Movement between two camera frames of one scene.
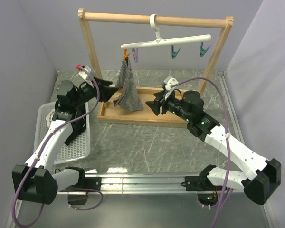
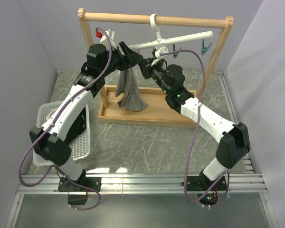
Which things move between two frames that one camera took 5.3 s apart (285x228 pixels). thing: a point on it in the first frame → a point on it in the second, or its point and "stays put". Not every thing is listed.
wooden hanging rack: x=107 y=112 stays put
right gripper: x=155 y=105 → x=145 y=65
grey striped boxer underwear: x=129 y=99 stays put
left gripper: x=105 y=92 → x=130 y=58
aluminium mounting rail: x=147 y=184 stays put
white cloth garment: x=49 y=117 stays put
